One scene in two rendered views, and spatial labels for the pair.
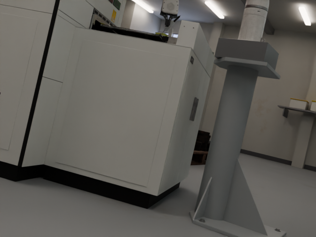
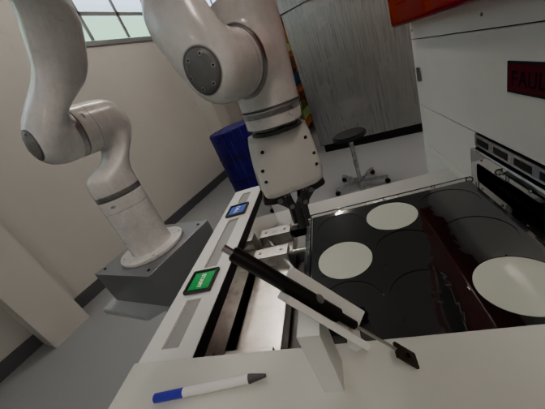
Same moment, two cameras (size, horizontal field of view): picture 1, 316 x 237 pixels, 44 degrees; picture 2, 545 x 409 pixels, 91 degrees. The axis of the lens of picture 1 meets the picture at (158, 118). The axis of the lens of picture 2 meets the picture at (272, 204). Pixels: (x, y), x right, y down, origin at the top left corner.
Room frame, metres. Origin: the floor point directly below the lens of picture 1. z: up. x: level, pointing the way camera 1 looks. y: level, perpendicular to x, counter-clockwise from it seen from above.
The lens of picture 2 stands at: (2.76, 0.07, 1.24)
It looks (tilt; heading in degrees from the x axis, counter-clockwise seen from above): 25 degrees down; 185
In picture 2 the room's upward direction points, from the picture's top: 23 degrees counter-clockwise
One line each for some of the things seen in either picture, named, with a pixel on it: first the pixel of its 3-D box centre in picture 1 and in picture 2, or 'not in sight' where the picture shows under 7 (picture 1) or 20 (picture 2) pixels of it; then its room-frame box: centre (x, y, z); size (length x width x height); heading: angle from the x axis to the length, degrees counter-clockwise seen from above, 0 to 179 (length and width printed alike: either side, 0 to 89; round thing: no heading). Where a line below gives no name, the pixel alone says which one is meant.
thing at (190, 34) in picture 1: (194, 47); (235, 264); (2.24, -0.11, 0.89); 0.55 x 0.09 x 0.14; 167
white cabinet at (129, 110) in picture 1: (140, 121); not in sight; (2.44, 0.10, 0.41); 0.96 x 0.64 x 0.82; 167
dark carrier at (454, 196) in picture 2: (138, 38); (406, 248); (2.39, 0.23, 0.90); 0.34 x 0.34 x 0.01; 77
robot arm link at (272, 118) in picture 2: not in sight; (274, 115); (2.35, 0.09, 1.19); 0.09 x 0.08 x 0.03; 99
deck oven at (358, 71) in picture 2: not in sight; (364, 58); (-1.07, 1.57, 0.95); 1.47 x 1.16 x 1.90; 61
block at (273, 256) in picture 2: not in sight; (272, 256); (2.27, -0.02, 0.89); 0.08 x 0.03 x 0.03; 77
